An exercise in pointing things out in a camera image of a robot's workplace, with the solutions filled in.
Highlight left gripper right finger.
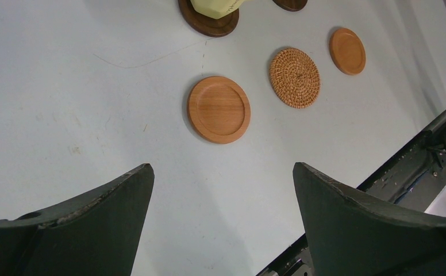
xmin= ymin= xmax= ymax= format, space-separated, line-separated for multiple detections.
xmin=293 ymin=162 xmax=446 ymax=275

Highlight yellow-green mug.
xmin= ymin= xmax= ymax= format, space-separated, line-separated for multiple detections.
xmin=190 ymin=0 xmax=246 ymax=19

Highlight light wooden coaster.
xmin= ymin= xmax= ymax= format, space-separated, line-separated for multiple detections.
xmin=329 ymin=28 xmax=366 ymax=75
xmin=187 ymin=76 xmax=251 ymax=144

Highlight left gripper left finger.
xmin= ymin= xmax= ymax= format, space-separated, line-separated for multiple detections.
xmin=0 ymin=164 xmax=155 ymax=275

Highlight dark wooden coaster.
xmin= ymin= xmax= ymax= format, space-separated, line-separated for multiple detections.
xmin=273 ymin=0 xmax=308 ymax=12
xmin=178 ymin=0 xmax=240 ymax=38

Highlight woven rattan coaster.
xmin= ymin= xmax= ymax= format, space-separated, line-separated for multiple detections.
xmin=268 ymin=47 xmax=321 ymax=109

